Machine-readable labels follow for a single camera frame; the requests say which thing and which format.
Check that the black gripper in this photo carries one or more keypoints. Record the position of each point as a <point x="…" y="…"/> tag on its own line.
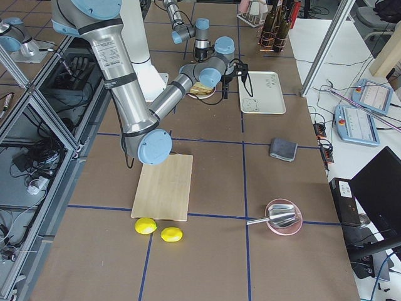
<point x="226" y="79"/>

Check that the bread slice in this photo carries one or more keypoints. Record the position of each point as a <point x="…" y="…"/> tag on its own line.
<point x="199" y="88"/>

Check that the beige round plate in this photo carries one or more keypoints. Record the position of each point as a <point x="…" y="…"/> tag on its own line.
<point x="202" y="94"/>

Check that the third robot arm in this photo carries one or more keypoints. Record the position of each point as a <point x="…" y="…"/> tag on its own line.
<point x="18" y="42"/>

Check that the beige bear tray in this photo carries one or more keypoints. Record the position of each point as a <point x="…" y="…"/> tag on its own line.
<point x="267" y="95"/>

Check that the upper dark wine bottle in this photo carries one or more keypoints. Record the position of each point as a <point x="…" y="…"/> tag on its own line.
<point x="273" y="16"/>

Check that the dark wine bottle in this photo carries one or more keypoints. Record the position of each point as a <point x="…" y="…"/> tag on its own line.
<point x="273" y="16"/>
<point x="289" y="12"/>

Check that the lower dark wine bottle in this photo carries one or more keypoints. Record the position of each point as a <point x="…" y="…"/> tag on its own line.
<point x="289" y="12"/>

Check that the grey folded cloth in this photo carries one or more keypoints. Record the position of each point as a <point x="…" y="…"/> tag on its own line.
<point x="283" y="149"/>

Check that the wooden cutting board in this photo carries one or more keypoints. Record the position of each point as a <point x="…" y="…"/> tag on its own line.
<point x="163" y="190"/>

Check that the near teach pendant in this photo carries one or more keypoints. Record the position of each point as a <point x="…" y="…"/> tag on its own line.
<point x="356" y="126"/>

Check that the teach pendant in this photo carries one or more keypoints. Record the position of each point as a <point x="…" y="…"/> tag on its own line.
<point x="356" y="126"/>
<point x="373" y="96"/>

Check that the metal scoop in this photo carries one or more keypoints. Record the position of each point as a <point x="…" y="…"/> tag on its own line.
<point x="279" y="216"/>

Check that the pink bowl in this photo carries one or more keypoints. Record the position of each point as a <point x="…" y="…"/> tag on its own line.
<point x="289" y="230"/>

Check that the far teach pendant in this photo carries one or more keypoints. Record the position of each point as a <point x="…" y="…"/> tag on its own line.
<point x="373" y="96"/>

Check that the black computer box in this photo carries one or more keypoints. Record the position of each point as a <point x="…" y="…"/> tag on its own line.
<point x="344" y="201"/>

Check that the right yellow lemon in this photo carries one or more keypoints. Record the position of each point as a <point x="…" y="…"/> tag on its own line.
<point x="171" y="234"/>

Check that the yellow lemon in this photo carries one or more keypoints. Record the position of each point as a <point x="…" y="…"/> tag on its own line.
<point x="145" y="226"/>
<point x="171" y="234"/>

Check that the left yellow lemon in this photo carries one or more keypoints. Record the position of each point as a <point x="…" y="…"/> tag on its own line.
<point x="145" y="226"/>

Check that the black laptop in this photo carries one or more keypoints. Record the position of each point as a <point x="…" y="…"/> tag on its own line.
<point x="377" y="189"/>

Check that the copper wire bottle rack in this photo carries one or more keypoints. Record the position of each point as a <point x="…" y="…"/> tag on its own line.
<point x="270" y="41"/>

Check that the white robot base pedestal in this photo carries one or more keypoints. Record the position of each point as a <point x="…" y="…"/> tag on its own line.
<point x="151" y="81"/>

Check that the aluminium frame post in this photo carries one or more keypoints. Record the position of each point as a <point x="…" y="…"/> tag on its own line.
<point x="330" y="36"/>

